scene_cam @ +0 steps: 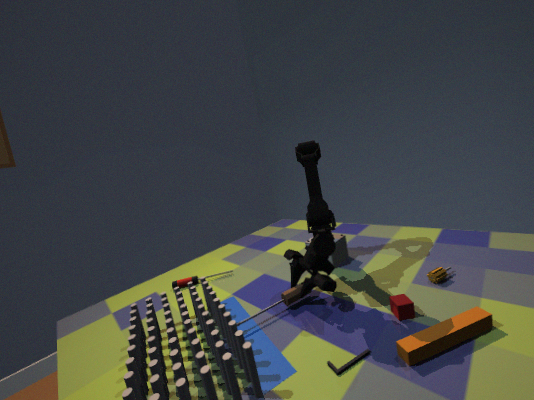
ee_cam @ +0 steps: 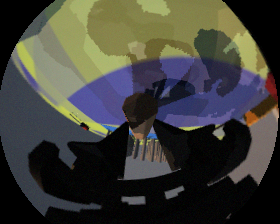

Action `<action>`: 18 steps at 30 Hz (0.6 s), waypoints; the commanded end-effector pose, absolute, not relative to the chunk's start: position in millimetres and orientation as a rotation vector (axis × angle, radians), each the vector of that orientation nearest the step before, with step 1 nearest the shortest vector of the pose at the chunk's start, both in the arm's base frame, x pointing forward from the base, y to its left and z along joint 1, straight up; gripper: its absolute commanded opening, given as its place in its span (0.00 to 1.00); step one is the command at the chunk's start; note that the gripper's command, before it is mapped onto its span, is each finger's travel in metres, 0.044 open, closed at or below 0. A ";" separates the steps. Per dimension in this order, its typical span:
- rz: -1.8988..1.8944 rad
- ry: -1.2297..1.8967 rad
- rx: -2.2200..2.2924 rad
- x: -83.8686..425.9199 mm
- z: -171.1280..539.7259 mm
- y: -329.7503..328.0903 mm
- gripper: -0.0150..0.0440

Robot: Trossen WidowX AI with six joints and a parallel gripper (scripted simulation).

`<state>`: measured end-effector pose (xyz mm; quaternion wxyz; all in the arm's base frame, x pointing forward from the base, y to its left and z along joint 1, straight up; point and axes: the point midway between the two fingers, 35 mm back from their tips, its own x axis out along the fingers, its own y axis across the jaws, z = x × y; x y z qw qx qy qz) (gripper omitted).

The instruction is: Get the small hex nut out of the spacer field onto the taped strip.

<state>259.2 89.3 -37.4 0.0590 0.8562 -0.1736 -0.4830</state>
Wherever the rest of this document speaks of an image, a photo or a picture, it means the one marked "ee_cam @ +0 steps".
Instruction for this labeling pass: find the blue flat strip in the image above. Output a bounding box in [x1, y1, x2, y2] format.
[101, 124, 157, 138]

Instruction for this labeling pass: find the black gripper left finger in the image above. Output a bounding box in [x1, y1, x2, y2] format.
[67, 122, 129, 179]

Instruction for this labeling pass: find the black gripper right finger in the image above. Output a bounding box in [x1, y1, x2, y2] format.
[152, 119, 216, 172]

